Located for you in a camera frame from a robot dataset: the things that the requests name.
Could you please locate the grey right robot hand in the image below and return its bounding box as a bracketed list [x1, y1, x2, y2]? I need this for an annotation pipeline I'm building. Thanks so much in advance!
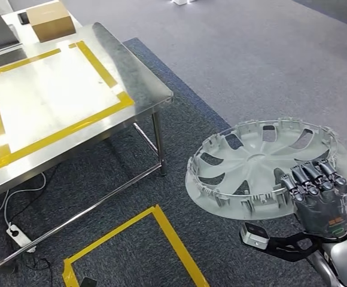
[274, 158, 347, 239]

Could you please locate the grey plastic hubcap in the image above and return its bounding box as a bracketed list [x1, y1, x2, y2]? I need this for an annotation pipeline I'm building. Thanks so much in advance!
[185, 117, 347, 221]

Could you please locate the steel workbench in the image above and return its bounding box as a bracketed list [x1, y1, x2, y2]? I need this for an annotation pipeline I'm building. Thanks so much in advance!
[0, 22, 174, 274]

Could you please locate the white power strip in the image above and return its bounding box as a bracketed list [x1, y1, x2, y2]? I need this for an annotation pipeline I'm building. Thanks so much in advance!
[5, 224, 36, 253]

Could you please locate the white office desk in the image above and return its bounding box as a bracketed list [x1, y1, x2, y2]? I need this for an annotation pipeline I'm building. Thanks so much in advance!
[1, 0, 82, 52]

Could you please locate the brown cardboard box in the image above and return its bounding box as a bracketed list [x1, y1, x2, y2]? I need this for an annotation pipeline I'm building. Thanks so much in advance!
[26, 1, 76, 43]

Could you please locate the black camera bracket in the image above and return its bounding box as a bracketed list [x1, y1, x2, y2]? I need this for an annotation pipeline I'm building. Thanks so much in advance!
[240, 228, 347, 263]

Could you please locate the black floor cable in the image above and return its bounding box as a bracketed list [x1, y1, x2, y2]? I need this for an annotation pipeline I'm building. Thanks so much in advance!
[27, 257, 54, 287]

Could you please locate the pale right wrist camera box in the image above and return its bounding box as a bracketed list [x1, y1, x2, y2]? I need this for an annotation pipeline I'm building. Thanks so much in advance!
[240, 222, 270, 251]

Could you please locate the white floor cable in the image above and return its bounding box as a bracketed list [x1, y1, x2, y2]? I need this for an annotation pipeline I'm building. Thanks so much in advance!
[0, 172, 47, 228]

